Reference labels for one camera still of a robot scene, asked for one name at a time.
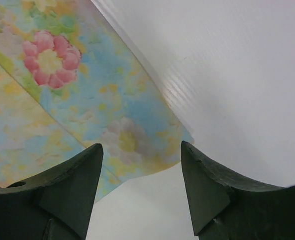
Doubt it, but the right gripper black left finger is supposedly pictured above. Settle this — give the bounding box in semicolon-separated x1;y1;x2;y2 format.
0;144;104;240

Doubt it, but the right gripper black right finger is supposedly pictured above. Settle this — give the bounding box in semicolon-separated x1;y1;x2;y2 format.
181;141;295;240

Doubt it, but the pastel floral skirt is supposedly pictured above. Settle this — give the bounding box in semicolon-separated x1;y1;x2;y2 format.
0;0;193;200

